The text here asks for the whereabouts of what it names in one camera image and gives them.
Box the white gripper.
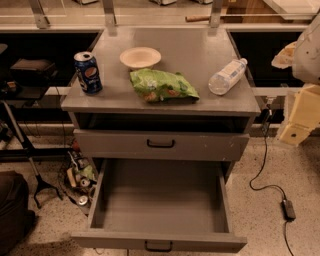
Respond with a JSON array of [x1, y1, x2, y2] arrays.
[[277, 83, 320, 146]]

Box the blue pepsi can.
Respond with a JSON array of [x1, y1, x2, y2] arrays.
[[74, 51, 102, 95]]

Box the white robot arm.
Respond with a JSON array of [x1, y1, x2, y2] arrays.
[[271, 14, 320, 146]]

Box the grey drawer cabinet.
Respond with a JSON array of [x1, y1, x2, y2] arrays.
[[62, 27, 259, 175]]

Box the open grey lower drawer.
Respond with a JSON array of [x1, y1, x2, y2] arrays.
[[72, 159, 247, 253]]

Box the closed grey upper drawer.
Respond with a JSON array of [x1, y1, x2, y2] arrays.
[[74, 129, 249, 161]]

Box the clear plastic water bottle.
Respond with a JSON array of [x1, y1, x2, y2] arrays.
[[208, 58, 248, 96]]

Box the green chip bag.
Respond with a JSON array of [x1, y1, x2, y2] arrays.
[[130, 68, 200, 103]]

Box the wooden stick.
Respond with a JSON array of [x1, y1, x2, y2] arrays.
[[185, 15, 211, 23]]

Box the pile of cans and clutter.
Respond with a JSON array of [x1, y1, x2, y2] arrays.
[[66, 139, 97, 209]]

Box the black metal stand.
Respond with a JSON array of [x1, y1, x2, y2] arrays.
[[1, 100, 62, 209]]

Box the black box on shelf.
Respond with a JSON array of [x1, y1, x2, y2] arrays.
[[10, 58, 57, 79]]

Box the black bag on floor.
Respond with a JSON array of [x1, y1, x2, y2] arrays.
[[0, 171, 35, 256]]

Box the black power adapter with cable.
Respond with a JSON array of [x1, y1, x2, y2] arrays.
[[249, 110, 296, 256]]

